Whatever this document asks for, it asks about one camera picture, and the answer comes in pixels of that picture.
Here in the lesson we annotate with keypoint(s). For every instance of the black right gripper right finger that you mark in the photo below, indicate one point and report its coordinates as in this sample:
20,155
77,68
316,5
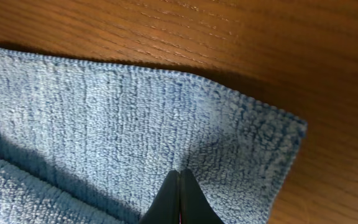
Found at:
194,207

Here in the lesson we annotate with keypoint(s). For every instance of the blue microfiber cloth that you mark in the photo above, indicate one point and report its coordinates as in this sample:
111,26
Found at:
89,142

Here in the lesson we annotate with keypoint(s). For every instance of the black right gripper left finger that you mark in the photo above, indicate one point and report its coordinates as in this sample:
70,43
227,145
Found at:
165,209

